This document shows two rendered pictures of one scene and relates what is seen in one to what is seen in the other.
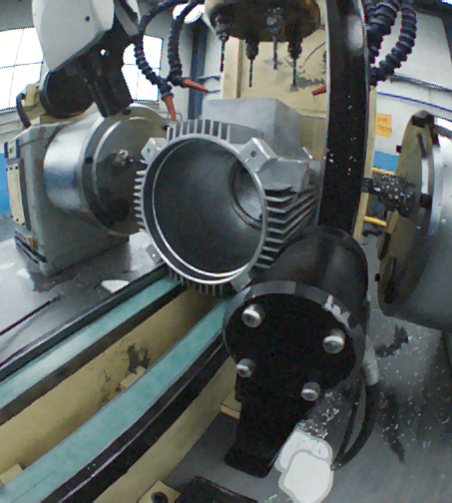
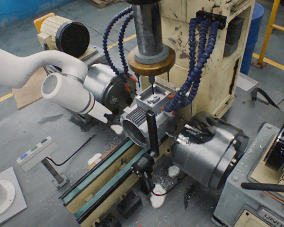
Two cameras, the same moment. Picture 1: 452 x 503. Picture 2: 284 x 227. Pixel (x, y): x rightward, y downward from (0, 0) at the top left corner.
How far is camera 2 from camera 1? 0.79 m
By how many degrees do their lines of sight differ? 28
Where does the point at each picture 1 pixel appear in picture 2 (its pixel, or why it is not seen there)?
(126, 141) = (114, 92)
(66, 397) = (106, 172)
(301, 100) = (184, 63)
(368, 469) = (173, 205)
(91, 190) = not seen: hidden behind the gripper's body
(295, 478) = (154, 198)
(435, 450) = (199, 214)
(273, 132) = not seen: hidden behind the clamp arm
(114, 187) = (112, 106)
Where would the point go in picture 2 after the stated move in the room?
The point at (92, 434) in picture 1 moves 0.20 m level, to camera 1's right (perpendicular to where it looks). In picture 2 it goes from (113, 179) to (159, 189)
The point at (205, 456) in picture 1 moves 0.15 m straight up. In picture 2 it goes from (136, 187) to (131, 171)
